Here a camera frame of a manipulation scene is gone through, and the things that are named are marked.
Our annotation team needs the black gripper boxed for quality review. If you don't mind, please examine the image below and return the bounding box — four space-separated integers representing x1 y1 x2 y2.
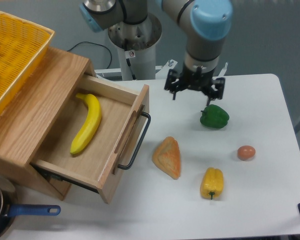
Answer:
164 64 226 106

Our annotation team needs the wooden top drawer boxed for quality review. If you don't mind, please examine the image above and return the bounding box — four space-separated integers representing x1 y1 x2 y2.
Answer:
31 75 151 203

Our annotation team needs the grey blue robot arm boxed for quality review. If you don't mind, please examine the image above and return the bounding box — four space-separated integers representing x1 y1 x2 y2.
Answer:
79 0 233 101

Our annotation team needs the wooden drawer cabinet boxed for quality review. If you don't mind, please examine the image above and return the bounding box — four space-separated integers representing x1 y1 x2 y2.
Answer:
0 47 95 200

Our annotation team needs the green toy bell pepper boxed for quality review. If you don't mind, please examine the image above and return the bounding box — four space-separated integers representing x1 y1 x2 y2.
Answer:
200 104 230 129

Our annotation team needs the orange toy bread wedge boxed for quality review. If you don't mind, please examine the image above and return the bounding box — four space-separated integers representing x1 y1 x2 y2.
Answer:
152 136 181 180

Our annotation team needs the brown toy egg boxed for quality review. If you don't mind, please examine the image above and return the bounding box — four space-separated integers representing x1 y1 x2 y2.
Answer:
237 145 256 161

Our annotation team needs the yellow toy bell pepper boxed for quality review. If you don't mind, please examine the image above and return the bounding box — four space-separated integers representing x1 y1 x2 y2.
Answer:
200 167 224 200

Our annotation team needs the yellow toy banana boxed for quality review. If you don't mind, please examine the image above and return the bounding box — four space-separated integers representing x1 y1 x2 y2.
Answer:
70 93 102 155

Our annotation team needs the yellow plastic basket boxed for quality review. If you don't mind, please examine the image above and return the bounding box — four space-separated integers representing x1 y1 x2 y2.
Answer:
0 11 55 115

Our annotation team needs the black floor cable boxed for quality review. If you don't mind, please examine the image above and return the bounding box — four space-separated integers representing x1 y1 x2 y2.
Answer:
66 41 113 70

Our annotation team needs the blue handled frying pan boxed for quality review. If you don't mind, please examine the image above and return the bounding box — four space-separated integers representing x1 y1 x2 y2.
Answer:
0 177 61 237

